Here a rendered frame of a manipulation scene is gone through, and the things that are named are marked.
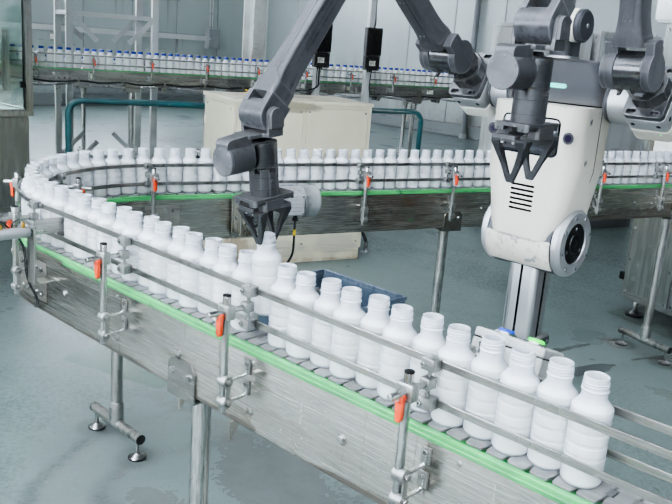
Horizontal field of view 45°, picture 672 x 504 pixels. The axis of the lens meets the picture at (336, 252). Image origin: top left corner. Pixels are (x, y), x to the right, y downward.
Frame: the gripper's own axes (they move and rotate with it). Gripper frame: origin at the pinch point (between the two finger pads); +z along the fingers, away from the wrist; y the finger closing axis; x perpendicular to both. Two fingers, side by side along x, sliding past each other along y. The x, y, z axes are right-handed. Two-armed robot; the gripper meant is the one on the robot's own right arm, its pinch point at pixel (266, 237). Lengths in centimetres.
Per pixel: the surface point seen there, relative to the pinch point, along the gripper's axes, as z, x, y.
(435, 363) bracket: 8.7, 46.9, 6.1
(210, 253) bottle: 7.0, -16.8, 1.5
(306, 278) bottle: 4.6, 13.1, 1.7
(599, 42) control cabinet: 21, -241, -617
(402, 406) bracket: 14, 46, 13
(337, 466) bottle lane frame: 35.1, 28.2, 9.4
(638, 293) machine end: 151, -78, -377
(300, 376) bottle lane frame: 21.3, 17.3, 7.8
